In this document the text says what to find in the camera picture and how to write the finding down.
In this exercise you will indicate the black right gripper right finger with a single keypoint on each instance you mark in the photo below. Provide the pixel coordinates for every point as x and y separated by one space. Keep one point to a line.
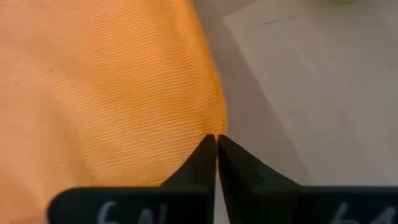
264 205

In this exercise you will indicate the orange microfiber towel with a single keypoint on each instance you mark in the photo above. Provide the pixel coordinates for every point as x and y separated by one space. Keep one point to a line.
93 93

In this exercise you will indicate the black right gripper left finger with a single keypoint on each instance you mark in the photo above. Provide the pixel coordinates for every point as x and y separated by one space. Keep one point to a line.
186 205

